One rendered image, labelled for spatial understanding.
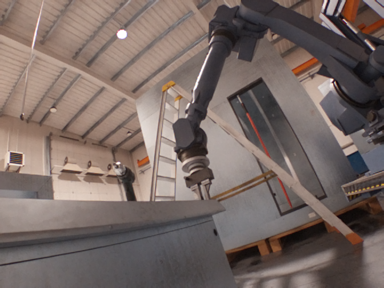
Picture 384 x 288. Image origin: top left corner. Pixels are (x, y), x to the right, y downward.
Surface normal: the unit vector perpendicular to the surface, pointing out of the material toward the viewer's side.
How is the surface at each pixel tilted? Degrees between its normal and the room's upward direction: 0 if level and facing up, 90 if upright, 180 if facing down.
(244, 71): 90
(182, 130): 80
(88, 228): 90
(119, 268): 90
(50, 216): 67
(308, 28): 90
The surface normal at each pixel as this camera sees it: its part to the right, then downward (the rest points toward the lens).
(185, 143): -0.32, -0.43
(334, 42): -0.04, -0.37
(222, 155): -0.50, -0.17
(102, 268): 0.83, -0.43
